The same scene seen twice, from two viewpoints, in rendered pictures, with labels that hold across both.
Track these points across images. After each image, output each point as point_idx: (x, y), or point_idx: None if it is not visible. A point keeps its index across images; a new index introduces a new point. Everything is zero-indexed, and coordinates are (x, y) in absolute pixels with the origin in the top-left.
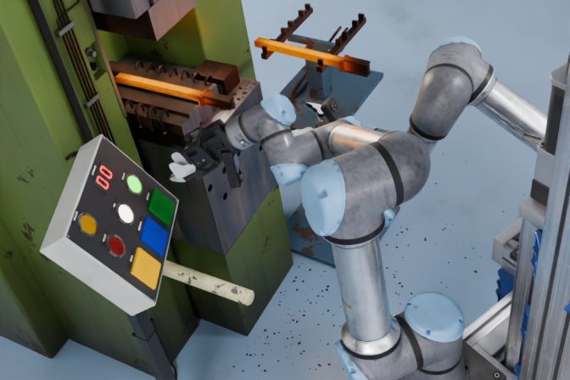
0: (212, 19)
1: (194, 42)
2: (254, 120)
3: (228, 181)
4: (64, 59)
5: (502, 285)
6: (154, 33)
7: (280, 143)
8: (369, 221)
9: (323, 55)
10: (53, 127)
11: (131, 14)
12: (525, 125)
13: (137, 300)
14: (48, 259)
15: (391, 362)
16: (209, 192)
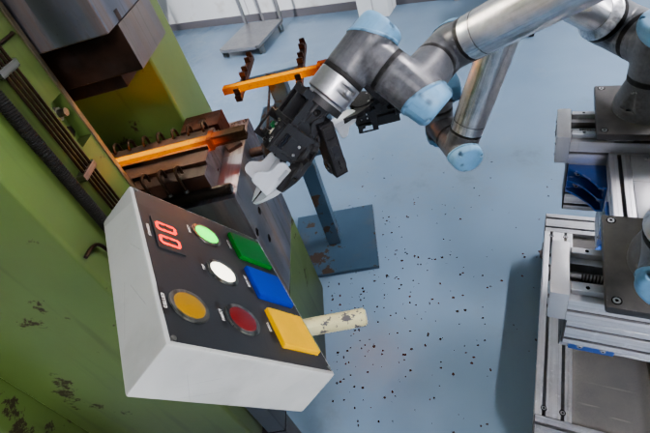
0: (174, 80)
1: (165, 108)
2: (354, 52)
3: (331, 169)
4: (25, 118)
5: (585, 175)
6: (137, 57)
7: (406, 64)
8: None
9: (297, 71)
10: (47, 217)
11: (99, 29)
12: None
13: (309, 383)
14: (103, 406)
15: None
16: (258, 236)
